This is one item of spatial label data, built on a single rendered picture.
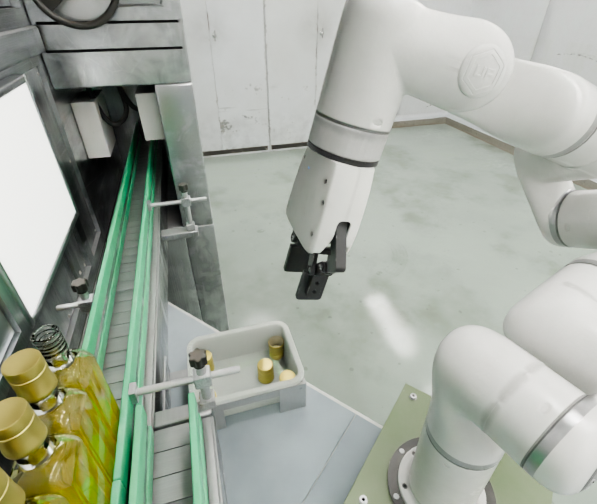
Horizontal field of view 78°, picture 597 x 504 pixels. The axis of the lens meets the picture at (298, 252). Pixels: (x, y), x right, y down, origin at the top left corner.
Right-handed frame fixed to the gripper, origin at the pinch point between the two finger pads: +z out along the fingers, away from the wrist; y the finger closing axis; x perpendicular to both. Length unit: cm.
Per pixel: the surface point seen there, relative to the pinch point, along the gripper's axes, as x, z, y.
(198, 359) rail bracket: -10.0, 20.3, -5.0
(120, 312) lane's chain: -23, 37, -34
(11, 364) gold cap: -29.4, 9.7, 3.8
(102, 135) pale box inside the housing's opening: -35, 20, -102
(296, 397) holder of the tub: 11.5, 37.4, -9.0
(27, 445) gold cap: -26.6, 12.3, 10.9
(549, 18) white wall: 318, -95, -295
